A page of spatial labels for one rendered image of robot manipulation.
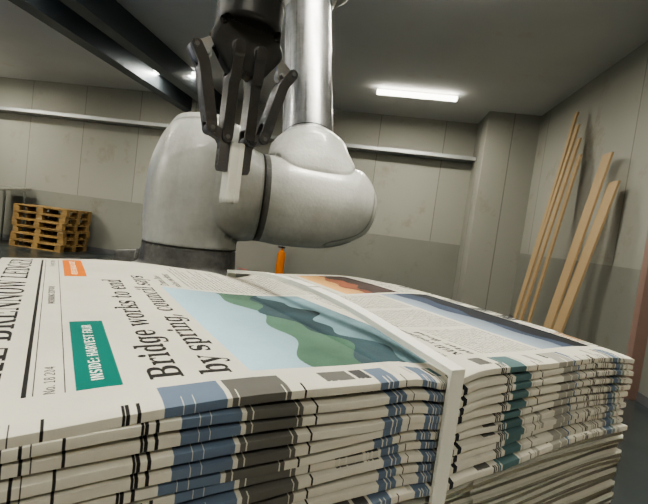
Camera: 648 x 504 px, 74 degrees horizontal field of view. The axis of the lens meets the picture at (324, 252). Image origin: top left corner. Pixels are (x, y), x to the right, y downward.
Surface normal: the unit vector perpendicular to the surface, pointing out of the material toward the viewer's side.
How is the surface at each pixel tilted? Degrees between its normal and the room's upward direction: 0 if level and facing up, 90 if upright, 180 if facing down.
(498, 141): 90
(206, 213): 93
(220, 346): 1
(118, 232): 90
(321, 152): 62
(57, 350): 3
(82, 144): 90
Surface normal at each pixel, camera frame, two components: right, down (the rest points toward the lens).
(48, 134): -0.12, 0.04
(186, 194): 0.11, 0.08
